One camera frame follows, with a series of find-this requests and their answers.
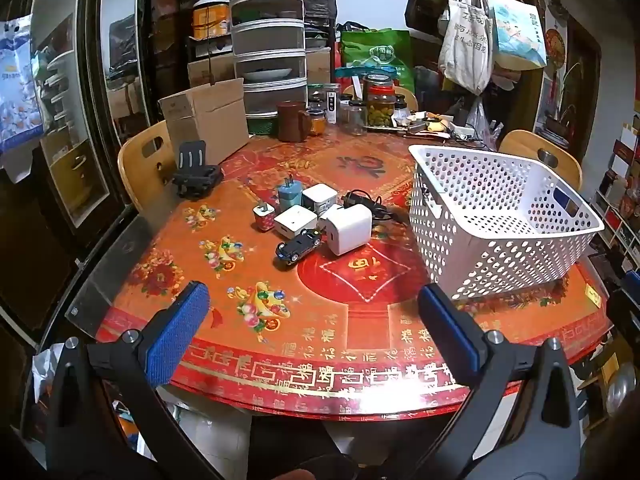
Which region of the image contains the small cardboard box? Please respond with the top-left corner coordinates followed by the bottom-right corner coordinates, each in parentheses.
top-left (187, 57), bottom-right (236, 88)
top-left (305, 47), bottom-right (333, 83)

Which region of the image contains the large cardboard box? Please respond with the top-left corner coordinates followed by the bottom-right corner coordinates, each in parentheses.
top-left (159, 78), bottom-right (251, 166)

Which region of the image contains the blue printed tote bag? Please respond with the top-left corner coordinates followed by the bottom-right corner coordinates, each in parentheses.
top-left (487, 0), bottom-right (547, 70)

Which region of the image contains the black adapter with cable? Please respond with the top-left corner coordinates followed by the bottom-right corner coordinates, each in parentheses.
top-left (342, 189), bottom-right (406, 223)

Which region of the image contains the black phone holder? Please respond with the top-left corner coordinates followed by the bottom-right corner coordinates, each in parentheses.
top-left (171, 140), bottom-right (224, 200)

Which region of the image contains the green shopping bag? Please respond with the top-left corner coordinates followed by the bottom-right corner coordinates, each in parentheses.
top-left (340, 29), bottom-right (416, 88)

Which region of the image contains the brown ceramic mug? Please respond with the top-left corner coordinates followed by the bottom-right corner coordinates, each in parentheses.
top-left (276, 101), bottom-right (313, 143)

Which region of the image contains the flat white square charger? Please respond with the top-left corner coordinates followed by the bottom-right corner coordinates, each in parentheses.
top-left (273, 206), bottom-right (318, 240)

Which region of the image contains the yellow tin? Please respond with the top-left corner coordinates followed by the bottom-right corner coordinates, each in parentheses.
top-left (192, 2), bottom-right (232, 40)

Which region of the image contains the blue plug charger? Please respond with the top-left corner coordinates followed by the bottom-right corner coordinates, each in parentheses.
top-left (277, 174), bottom-right (302, 211)

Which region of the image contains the white perforated plastic basket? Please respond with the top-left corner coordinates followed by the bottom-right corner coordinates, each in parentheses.
top-left (407, 144), bottom-right (606, 301)

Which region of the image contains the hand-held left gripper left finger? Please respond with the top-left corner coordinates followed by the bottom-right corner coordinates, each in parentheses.
top-left (45, 280), bottom-right (226, 480)

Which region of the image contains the green plastic crate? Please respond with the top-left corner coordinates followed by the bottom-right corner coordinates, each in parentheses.
top-left (245, 116), bottom-right (280, 136)

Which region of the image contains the red lid olive jar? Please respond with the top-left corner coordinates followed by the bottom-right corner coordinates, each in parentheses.
top-left (366, 85), bottom-right (396, 128)

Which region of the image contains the shelf of boxes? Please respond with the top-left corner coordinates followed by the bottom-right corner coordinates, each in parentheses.
top-left (595, 115), bottom-right (640, 261)

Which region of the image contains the small white cube charger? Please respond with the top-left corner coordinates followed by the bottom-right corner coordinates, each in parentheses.
top-left (301, 183), bottom-right (341, 215)

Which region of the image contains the blue white printed bag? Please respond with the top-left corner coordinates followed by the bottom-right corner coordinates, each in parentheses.
top-left (0, 15), bottom-right (46, 153)

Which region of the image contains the wooden chair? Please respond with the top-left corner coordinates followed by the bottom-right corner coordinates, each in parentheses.
top-left (117, 121), bottom-right (181, 211)
top-left (498, 130), bottom-right (583, 191)

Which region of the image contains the metal tray with clutter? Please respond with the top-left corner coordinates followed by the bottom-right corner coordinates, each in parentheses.
top-left (367, 110), bottom-right (481, 138)

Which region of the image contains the white canvas tote bag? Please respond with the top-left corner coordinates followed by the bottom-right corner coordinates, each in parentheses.
top-left (438, 0), bottom-right (493, 96)

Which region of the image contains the large white cube charger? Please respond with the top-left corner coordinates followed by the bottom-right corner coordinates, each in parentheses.
top-left (320, 204), bottom-right (373, 257)

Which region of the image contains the dark blue toy car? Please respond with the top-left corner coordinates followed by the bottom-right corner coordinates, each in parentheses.
top-left (275, 228), bottom-right (323, 265)

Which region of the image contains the red printed tablecloth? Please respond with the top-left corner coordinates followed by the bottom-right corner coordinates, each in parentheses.
top-left (95, 120), bottom-right (616, 421)

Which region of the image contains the small red patterned charger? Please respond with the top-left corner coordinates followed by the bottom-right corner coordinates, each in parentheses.
top-left (252, 201), bottom-right (275, 233)

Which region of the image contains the dark glass door cabinet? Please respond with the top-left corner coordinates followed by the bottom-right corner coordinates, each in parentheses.
top-left (30, 0), bottom-right (151, 226)

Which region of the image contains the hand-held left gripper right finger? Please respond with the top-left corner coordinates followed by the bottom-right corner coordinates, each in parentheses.
top-left (415, 282), bottom-right (586, 480)

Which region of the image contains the clear plastic bag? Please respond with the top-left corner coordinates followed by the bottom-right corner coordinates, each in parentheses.
top-left (467, 100), bottom-right (501, 151)

